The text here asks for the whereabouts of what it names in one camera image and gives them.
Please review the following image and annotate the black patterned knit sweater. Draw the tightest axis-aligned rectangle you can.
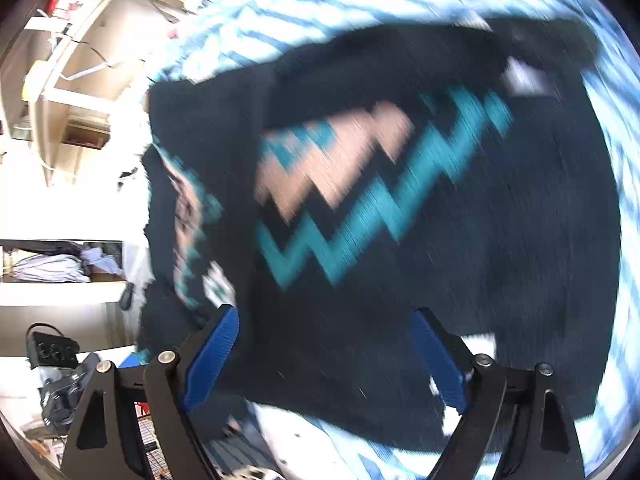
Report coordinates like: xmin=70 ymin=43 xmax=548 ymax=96
xmin=138 ymin=18 xmax=620 ymax=452

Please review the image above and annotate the white shelf unit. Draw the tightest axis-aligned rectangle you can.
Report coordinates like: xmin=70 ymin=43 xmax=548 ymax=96
xmin=1 ymin=0 xmax=182 ymax=186

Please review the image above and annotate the red book on shelf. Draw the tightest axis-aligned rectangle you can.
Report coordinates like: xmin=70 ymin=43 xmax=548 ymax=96
xmin=46 ymin=0 xmax=84 ymax=20

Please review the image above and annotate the blue striped bed sheet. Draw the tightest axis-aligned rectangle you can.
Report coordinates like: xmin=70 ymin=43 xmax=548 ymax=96
xmin=151 ymin=0 xmax=639 ymax=472

